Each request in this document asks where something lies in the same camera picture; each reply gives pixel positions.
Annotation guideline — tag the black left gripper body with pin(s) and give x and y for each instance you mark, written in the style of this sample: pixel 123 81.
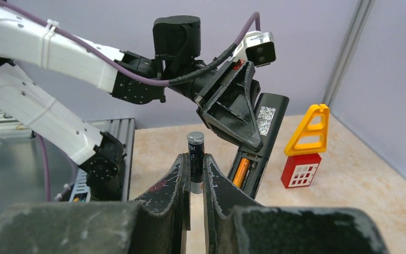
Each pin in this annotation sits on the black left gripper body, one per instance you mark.
pixel 228 91

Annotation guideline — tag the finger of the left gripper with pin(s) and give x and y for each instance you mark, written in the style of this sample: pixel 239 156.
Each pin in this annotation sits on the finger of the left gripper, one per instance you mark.
pixel 238 130

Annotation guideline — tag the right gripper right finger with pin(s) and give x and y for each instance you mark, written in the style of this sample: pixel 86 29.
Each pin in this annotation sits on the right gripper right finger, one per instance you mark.
pixel 236 223

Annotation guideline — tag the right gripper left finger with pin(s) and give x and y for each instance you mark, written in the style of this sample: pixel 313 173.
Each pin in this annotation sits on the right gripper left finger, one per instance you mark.
pixel 155 222

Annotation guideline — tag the black silver AAA battery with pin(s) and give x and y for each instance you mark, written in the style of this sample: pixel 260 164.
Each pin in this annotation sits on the black silver AAA battery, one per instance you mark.
pixel 196 151

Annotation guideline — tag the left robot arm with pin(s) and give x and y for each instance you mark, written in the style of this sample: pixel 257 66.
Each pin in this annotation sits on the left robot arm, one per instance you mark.
pixel 127 25

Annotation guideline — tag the yellow toy block plate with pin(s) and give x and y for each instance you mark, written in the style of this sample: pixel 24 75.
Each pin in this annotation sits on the yellow toy block plate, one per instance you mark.
pixel 315 123

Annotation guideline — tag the red toy block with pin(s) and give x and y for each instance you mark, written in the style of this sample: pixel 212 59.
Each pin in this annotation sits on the red toy block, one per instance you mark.
pixel 299 170

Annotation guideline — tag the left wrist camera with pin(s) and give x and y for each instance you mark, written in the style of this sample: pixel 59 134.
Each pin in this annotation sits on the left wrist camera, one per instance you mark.
pixel 257 47

